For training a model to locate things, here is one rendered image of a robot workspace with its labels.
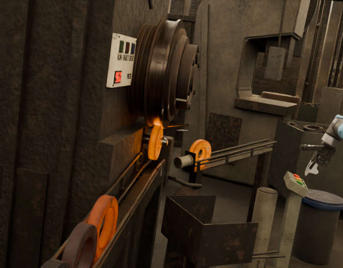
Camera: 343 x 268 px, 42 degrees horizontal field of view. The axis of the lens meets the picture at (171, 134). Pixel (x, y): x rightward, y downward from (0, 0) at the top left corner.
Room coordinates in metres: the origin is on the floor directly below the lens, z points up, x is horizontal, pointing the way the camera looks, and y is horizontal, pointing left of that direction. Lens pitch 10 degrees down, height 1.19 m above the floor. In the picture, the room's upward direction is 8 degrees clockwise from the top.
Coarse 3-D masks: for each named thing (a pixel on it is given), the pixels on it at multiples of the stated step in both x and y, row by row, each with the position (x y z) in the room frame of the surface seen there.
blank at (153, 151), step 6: (156, 126) 1.94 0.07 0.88; (156, 132) 1.90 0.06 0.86; (162, 132) 2.00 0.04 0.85; (150, 138) 1.89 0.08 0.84; (156, 138) 1.89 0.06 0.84; (150, 144) 1.88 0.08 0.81; (156, 144) 1.89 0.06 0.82; (150, 150) 1.88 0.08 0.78; (156, 150) 1.91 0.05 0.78; (150, 156) 1.90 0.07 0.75; (156, 156) 1.93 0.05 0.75
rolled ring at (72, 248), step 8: (80, 224) 1.06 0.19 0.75; (88, 224) 1.07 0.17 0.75; (72, 232) 1.02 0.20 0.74; (80, 232) 1.03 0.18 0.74; (88, 232) 1.05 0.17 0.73; (96, 232) 1.12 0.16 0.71; (72, 240) 1.00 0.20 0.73; (80, 240) 1.01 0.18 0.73; (88, 240) 1.11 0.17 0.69; (96, 240) 1.13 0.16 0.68; (64, 248) 0.99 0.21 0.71; (72, 248) 0.99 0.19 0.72; (80, 248) 1.01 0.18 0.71; (88, 248) 1.12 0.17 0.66; (96, 248) 1.14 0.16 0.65; (64, 256) 0.98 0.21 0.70; (72, 256) 0.98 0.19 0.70; (88, 256) 1.11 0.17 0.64; (72, 264) 0.97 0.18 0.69; (80, 264) 1.10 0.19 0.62; (88, 264) 1.10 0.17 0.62
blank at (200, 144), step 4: (196, 140) 2.36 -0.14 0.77; (200, 140) 2.35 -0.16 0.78; (204, 140) 2.36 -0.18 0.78; (196, 144) 2.32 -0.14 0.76; (200, 144) 2.34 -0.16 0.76; (204, 144) 2.36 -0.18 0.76; (208, 144) 2.39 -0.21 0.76; (192, 148) 2.32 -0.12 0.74; (196, 148) 2.32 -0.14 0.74; (200, 148) 2.34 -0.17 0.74; (204, 148) 2.36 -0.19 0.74; (208, 148) 2.39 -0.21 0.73; (196, 152) 2.32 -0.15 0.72; (204, 152) 2.39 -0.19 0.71; (208, 152) 2.39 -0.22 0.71; (196, 156) 2.32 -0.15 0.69; (200, 156) 2.39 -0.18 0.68; (204, 156) 2.38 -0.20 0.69; (208, 156) 2.40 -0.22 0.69; (196, 160) 2.33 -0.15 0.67; (208, 160) 2.40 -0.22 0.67; (204, 164) 2.38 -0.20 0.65
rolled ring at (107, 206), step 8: (104, 200) 1.21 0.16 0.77; (112, 200) 1.25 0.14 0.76; (96, 208) 1.18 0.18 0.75; (104, 208) 1.19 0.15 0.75; (112, 208) 1.27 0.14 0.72; (96, 216) 1.17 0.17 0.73; (112, 216) 1.29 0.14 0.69; (96, 224) 1.16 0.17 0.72; (104, 224) 1.30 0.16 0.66; (112, 224) 1.29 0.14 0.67; (104, 232) 1.28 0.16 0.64; (112, 232) 1.29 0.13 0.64; (104, 240) 1.26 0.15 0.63; (96, 256) 1.18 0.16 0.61
